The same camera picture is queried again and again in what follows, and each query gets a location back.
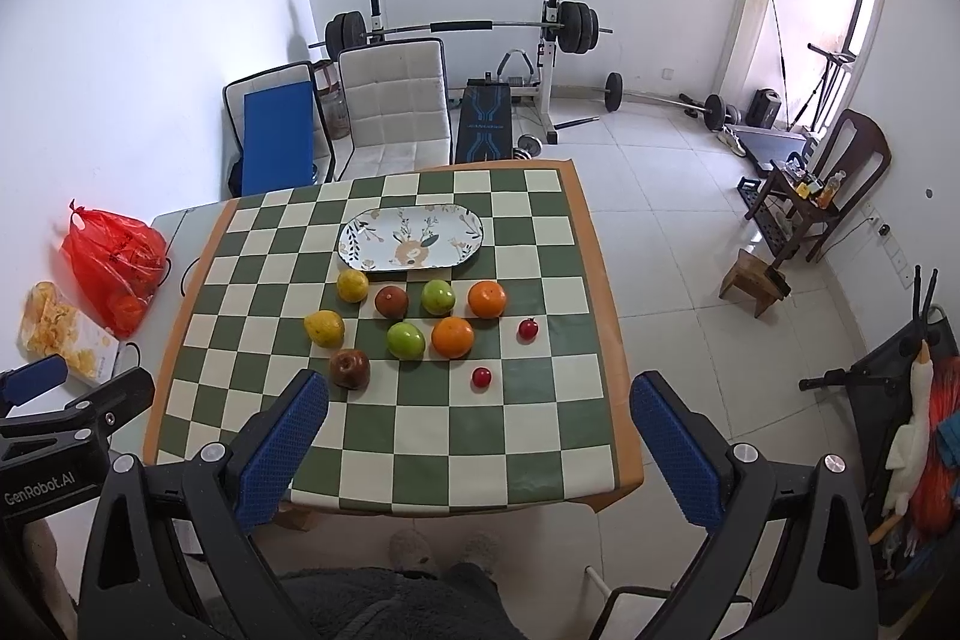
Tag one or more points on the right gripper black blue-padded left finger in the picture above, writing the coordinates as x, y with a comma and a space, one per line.
136, 583

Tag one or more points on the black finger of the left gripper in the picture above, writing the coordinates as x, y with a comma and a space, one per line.
110, 406

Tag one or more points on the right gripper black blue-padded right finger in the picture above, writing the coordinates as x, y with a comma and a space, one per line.
786, 552

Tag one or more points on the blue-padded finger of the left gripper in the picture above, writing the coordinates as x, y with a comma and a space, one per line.
21, 385

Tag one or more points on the yellow pear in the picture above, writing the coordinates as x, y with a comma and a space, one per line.
325, 328

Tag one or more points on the dark red apple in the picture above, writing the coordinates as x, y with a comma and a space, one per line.
350, 369

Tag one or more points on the yellow lemon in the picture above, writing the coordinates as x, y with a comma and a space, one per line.
352, 286

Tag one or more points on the brown-red round fruit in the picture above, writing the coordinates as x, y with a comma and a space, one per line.
392, 302

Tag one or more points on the green apple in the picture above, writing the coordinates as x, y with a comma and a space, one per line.
406, 342
438, 298

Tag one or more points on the cherry tomato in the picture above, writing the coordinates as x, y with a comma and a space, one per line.
528, 330
481, 378

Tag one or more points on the orange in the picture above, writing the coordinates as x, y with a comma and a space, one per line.
452, 338
487, 300

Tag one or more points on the snack box with chips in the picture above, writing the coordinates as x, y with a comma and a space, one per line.
51, 324

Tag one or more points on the white goose plush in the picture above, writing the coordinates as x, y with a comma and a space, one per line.
909, 450

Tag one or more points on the red plastic bag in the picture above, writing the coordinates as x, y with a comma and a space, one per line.
118, 263

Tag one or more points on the black scooter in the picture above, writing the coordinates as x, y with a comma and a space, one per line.
920, 553

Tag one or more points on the grey fuzzy slippers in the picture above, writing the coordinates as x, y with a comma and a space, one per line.
409, 550

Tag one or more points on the small wooden stool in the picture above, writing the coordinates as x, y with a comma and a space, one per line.
761, 282

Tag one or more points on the blue folded mat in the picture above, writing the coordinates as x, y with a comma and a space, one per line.
277, 151

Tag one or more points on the black crate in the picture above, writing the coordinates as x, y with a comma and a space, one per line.
771, 220

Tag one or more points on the oval deer-pattern plate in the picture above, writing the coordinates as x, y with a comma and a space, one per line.
384, 240

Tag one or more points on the green white checkered tablecloth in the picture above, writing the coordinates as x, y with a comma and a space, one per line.
461, 317

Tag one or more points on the dark wooden chair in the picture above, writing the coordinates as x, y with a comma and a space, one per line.
848, 164

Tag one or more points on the white padded chair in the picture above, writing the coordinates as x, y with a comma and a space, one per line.
397, 100

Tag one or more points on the barbell on floor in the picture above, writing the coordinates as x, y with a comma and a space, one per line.
713, 111

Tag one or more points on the black blue weight bench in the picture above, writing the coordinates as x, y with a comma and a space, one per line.
485, 123

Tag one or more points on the white squat rack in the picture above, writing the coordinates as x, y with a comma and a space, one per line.
544, 68

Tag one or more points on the barbell on rack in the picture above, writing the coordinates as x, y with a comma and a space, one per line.
576, 29

